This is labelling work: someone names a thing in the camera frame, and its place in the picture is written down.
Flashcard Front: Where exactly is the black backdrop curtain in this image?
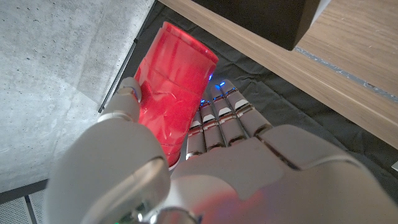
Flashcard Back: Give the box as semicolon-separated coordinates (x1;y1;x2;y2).
119;1;398;205

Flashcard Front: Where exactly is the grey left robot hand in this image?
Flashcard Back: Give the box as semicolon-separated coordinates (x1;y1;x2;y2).
45;77;398;224

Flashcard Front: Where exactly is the grey tape outline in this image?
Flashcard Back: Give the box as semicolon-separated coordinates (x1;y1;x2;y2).
294;46;398;103

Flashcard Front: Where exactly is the red plastic cup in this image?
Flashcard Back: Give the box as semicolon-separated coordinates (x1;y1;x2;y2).
134;21;220;170

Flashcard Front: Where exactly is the black-topped white block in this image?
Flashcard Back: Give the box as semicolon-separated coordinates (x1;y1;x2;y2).
192;0;331;51

